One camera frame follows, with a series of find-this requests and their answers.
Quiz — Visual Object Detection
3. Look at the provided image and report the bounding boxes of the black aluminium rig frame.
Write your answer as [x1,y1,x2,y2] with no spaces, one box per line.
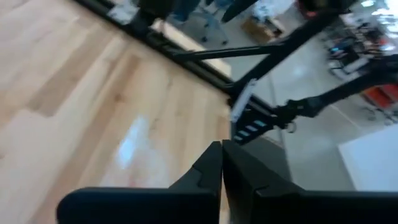
[73,0,346,105]

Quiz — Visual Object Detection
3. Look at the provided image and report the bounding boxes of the blue office chair base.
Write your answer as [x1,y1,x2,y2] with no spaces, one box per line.
[198,9,229,46]

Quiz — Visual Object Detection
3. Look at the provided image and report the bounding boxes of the cardboard box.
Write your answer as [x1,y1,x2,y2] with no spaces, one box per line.
[241,16,286,45]

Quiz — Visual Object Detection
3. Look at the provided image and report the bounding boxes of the white table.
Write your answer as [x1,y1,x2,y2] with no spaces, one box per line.
[338,124,398,192]

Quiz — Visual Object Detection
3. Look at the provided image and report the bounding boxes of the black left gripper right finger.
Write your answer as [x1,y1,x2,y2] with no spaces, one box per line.
[222,139,398,224]

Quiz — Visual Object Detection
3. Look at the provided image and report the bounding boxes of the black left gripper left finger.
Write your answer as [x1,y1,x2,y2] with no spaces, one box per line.
[57,141,223,224]

